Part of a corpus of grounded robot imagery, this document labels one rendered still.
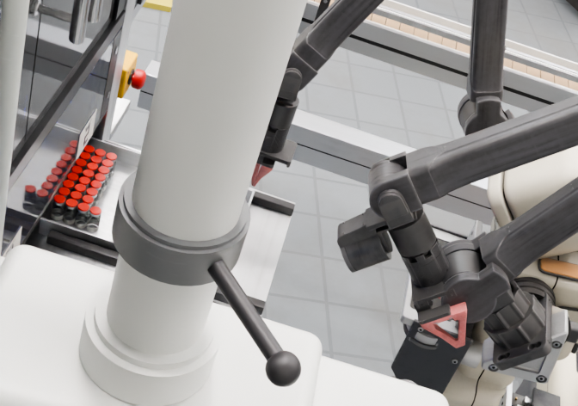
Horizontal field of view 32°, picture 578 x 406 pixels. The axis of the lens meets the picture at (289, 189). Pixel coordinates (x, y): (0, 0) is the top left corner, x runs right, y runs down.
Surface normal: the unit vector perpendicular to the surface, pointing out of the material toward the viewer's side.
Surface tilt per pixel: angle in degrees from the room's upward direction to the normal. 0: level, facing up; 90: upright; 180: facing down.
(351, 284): 0
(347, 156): 90
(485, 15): 80
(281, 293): 0
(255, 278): 0
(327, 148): 90
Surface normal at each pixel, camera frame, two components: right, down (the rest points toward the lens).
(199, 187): 0.07, 0.66
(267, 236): 0.25, -0.74
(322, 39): 0.05, 0.33
